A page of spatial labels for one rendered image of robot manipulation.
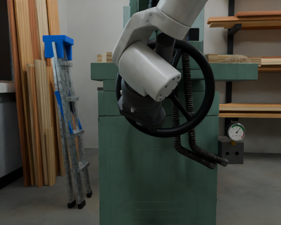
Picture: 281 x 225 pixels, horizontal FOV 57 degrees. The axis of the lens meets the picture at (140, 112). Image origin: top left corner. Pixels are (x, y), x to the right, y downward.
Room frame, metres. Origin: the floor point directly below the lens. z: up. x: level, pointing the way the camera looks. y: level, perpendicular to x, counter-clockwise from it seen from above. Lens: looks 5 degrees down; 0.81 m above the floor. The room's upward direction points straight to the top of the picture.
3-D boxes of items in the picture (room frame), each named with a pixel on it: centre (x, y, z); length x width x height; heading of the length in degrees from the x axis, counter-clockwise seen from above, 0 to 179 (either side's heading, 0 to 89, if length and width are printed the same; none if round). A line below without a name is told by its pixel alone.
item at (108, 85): (1.04, -0.06, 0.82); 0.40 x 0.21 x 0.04; 92
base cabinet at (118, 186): (1.22, -0.06, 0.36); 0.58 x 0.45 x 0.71; 2
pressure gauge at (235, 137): (0.89, -0.33, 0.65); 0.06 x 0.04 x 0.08; 92
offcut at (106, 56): (0.97, 0.11, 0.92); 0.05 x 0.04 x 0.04; 28
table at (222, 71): (0.99, -0.12, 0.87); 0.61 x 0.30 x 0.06; 92
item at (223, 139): (0.96, -0.33, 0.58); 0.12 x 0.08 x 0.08; 2
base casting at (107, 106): (1.22, -0.06, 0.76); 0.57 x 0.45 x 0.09; 2
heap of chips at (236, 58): (1.02, -0.37, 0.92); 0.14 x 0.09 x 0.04; 2
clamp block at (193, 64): (0.91, -0.12, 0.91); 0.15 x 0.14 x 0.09; 92
